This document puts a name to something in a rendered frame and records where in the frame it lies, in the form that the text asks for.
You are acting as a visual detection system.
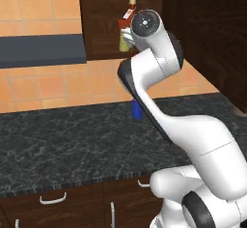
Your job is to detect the dark wood cabinet door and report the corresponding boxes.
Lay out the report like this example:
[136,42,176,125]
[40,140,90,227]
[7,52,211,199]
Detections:
[184,0,247,115]

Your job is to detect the yellow shaker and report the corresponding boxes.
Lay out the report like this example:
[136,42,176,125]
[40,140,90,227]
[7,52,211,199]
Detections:
[119,34,131,53]

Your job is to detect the white drawer handle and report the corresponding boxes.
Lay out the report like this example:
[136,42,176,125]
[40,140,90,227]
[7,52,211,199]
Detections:
[137,179,151,188]
[39,191,68,206]

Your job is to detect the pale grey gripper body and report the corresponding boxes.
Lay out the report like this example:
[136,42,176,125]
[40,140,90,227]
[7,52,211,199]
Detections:
[121,27,139,50]

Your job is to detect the dark grey shelf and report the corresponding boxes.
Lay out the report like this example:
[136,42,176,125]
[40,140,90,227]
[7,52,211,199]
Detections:
[0,33,88,70]

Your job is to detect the dark wood cupboard door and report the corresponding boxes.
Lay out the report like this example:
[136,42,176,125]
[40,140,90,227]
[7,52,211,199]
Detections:
[103,173,166,228]

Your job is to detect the dark wood drawer front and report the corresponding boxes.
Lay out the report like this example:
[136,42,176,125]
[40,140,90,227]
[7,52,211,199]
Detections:
[0,182,105,228]

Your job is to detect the blue bottle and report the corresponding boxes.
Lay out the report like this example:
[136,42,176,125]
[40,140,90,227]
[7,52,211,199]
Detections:
[131,98,144,121]

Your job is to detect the red condiment bottle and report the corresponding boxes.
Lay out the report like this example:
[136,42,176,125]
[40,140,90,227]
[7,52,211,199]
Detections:
[118,0,139,31]

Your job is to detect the dark wood wall cabinet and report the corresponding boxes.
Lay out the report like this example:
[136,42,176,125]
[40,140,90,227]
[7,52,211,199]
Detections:
[77,0,195,62]

